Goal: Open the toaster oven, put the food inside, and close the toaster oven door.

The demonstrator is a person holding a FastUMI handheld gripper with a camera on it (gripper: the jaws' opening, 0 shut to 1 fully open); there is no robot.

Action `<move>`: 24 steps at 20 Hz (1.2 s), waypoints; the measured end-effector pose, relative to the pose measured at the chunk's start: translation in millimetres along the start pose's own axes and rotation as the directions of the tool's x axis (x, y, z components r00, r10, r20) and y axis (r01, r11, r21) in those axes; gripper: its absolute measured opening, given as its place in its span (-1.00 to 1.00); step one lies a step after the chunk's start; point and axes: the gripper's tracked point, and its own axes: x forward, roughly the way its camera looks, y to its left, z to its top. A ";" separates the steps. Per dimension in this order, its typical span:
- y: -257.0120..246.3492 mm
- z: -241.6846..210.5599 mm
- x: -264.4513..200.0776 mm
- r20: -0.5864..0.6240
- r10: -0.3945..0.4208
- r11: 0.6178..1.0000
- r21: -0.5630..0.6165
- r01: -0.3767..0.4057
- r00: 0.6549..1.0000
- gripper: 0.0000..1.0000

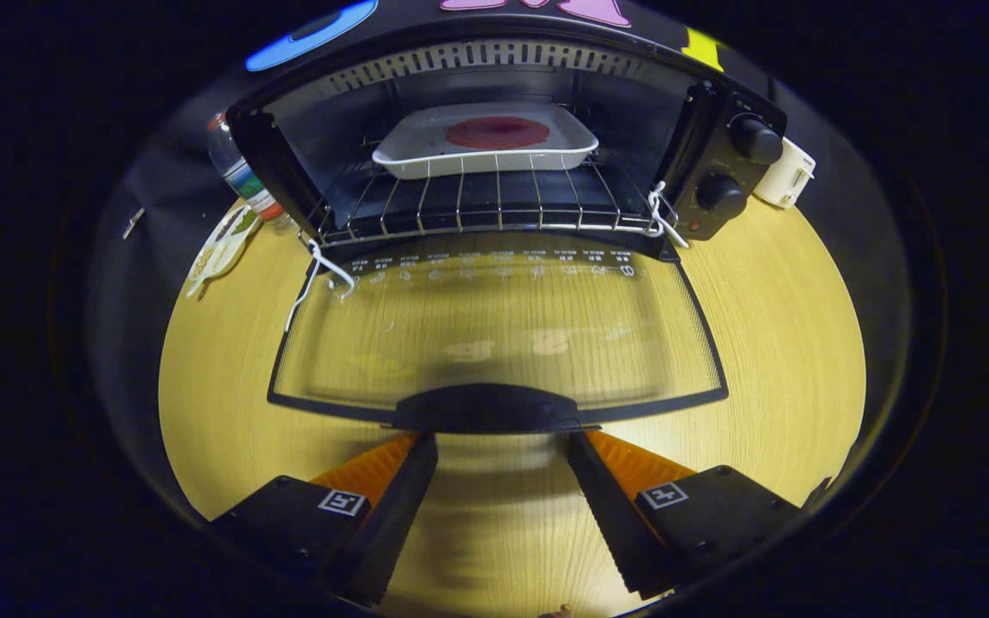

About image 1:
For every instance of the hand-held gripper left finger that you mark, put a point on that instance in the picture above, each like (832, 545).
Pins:
(400, 506)

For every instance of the clear snack packet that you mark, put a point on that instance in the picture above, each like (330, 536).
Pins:
(224, 245)

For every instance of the white square plate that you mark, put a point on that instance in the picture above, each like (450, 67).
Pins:
(409, 142)

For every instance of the pink ham slice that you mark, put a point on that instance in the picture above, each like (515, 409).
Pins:
(499, 133)

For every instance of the black toaster oven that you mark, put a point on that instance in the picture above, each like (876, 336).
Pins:
(494, 410)

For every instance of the small silver clip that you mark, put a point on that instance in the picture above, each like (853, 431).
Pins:
(134, 223)

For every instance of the white bread toaster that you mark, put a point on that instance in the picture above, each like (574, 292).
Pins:
(786, 176)

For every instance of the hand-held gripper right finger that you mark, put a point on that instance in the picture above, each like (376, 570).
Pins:
(610, 506)

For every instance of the clear plastic water bottle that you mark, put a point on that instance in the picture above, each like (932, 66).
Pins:
(241, 176)

